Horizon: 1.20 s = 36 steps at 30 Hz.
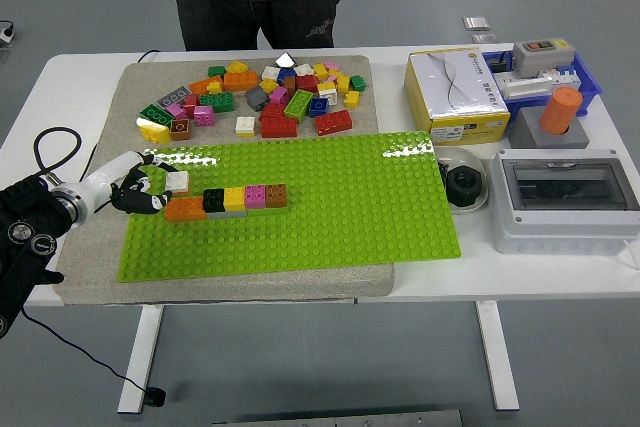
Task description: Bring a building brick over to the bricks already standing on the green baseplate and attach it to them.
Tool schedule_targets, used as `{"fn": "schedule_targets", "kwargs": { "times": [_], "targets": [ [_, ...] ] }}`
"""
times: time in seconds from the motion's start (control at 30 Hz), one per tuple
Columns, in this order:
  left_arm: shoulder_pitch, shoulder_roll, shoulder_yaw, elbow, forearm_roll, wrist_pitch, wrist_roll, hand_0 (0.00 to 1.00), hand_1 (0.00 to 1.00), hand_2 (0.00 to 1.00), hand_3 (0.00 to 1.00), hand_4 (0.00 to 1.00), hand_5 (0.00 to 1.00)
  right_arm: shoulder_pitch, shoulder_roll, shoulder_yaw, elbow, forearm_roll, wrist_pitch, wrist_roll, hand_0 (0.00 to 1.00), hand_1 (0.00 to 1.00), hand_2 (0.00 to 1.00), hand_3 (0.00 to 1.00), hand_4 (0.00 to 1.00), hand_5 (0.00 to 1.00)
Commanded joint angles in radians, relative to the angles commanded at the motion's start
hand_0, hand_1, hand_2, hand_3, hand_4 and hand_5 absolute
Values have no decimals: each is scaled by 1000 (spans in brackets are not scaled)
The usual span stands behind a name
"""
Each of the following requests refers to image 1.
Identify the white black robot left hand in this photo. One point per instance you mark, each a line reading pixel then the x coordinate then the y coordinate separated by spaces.
pixel 115 169

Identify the white building brick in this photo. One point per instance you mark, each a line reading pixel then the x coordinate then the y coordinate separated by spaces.
pixel 303 69
pixel 177 181
pixel 271 72
pixel 328 93

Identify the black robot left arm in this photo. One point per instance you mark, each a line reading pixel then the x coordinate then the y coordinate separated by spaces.
pixel 20 247

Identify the yellow long building brick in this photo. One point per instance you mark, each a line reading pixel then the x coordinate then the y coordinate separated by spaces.
pixel 156 134

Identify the dark green long brick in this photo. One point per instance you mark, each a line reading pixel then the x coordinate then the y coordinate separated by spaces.
pixel 156 115

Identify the brown building brick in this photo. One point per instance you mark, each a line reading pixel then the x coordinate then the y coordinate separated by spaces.
pixel 289 85
pixel 276 196
pixel 180 130

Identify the orange long building brick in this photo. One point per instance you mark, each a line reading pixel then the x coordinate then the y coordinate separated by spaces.
pixel 202 85
pixel 240 82
pixel 187 209

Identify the pink building brick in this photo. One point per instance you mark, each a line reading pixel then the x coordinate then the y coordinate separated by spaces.
pixel 278 95
pixel 204 117
pixel 331 66
pixel 176 110
pixel 255 197
pixel 330 78

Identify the grey flat long brick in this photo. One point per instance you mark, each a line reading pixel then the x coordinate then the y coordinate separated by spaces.
pixel 174 96

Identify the shiny black building brick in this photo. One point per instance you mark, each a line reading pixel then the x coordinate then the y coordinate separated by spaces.
pixel 285 60

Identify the grey long building brick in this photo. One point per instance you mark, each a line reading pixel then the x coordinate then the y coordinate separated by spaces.
pixel 227 214

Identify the blue building brick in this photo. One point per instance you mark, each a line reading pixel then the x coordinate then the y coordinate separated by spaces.
pixel 318 107
pixel 286 75

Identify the green long building brick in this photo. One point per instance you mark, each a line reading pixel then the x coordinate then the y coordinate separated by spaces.
pixel 217 103

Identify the white and yellow brick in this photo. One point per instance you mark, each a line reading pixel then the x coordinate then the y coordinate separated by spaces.
pixel 245 124

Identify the dark grey building brick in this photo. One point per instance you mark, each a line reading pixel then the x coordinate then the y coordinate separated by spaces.
pixel 257 98

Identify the lime green long brick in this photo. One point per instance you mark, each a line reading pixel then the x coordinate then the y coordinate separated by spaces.
pixel 298 105
pixel 268 212

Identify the red long building brick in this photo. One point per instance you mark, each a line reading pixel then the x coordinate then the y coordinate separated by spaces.
pixel 278 128
pixel 333 123

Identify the green studded baseplate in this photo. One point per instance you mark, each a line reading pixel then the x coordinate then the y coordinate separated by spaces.
pixel 325 207

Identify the white floor power socket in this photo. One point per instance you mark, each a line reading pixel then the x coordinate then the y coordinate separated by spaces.
pixel 6 36

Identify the grey-brown table mat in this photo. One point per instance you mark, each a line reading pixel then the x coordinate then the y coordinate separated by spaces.
pixel 250 287

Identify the white table leg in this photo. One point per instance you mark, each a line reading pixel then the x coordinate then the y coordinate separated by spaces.
pixel 140 362
pixel 495 357

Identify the silver floor socket cover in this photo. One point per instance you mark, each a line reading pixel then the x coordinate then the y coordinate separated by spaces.
pixel 476 22

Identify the yellow and white cardboard box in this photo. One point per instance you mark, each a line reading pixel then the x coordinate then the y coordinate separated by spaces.
pixel 450 92

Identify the black power adapter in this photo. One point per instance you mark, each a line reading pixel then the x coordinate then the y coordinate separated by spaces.
pixel 500 66

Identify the small black screws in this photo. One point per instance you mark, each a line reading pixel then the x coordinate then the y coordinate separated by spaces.
pixel 441 167

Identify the white dish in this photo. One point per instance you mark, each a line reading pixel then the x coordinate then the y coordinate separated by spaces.
pixel 465 154

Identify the white circuit breaker unit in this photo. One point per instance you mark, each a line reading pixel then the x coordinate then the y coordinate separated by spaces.
pixel 525 87

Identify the large black hex nut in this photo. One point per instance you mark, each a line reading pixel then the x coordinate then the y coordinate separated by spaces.
pixel 462 187

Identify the grey square block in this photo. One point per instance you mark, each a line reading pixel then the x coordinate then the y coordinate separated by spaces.
pixel 525 134

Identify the orange cylinder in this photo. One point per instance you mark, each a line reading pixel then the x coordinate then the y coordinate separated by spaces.
pixel 560 112

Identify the blue plastic bin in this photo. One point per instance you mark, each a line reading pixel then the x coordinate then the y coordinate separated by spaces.
pixel 590 82

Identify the grey electrical distribution box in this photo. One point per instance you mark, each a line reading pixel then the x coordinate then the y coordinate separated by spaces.
pixel 565 232

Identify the grey switch box red button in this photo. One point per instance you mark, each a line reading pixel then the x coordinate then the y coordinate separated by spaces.
pixel 542 59

